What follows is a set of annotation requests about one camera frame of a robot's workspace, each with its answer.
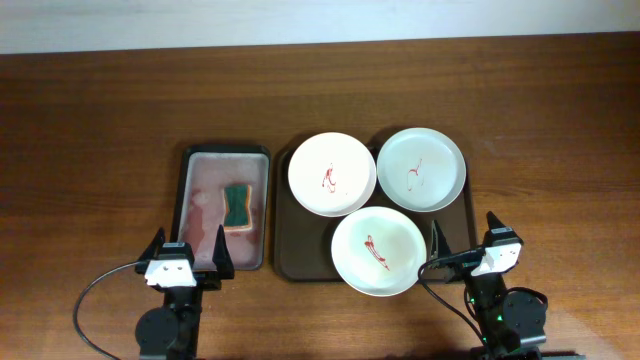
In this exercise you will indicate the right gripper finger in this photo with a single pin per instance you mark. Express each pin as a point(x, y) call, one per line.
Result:
point(493, 222)
point(439, 246)

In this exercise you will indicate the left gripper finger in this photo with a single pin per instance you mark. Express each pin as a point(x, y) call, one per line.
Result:
point(154, 246)
point(221, 256)

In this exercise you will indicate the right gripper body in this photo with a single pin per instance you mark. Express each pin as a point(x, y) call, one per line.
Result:
point(468, 263)

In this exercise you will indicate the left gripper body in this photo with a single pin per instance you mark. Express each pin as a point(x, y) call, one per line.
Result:
point(207, 280)

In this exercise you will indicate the green orange scrub sponge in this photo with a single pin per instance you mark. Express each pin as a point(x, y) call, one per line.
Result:
point(237, 200)

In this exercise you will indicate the white plate front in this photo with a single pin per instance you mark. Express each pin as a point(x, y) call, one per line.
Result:
point(377, 251)

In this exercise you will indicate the white plate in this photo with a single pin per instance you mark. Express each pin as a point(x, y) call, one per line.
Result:
point(377, 251)
point(421, 169)
point(332, 174)

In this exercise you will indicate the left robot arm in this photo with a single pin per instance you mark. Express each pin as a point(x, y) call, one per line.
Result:
point(171, 331)

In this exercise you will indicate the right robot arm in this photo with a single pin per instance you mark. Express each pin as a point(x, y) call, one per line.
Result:
point(509, 322)

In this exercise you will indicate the black soapy water tray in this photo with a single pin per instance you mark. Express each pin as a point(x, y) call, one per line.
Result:
point(205, 171)

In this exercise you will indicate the brown serving tray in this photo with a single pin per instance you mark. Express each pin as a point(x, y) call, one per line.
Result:
point(302, 239)

